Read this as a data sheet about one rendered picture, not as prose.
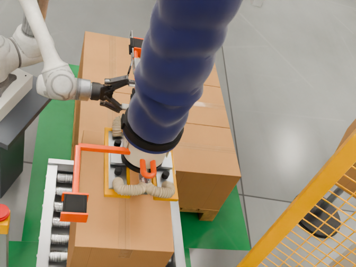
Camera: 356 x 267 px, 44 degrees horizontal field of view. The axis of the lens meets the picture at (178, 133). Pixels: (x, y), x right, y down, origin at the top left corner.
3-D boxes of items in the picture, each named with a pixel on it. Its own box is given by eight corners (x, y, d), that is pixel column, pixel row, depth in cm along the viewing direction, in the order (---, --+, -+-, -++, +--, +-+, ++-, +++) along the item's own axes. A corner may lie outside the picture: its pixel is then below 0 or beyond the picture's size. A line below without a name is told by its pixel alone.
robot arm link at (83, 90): (75, 89, 187) (89, 90, 188) (74, 104, 181) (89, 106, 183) (78, 73, 180) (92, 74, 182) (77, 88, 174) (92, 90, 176)
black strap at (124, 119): (184, 154, 161) (187, 148, 158) (121, 149, 154) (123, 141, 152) (177, 109, 175) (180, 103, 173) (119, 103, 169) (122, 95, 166)
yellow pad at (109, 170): (130, 198, 169) (132, 192, 165) (103, 197, 166) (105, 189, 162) (127, 132, 191) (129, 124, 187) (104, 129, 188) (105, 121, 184)
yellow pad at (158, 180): (177, 202, 174) (180, 195, 170) (152, 200, 171) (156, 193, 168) (169, 136, 196) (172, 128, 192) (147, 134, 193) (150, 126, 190)
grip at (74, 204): (86, 222, 145) (88, 215, 142) (59, 221, 143) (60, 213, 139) (87, 201, 151) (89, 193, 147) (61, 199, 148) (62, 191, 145)
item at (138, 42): (147, 58, 211) (149, 50, 207) (132, 56, 209) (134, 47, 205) (146, 47, 216) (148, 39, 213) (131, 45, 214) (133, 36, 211)
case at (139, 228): (151, 290, 208) (174, 251, 180) (64, 287, 198) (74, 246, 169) (147, 185, 248) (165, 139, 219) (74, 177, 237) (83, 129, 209)
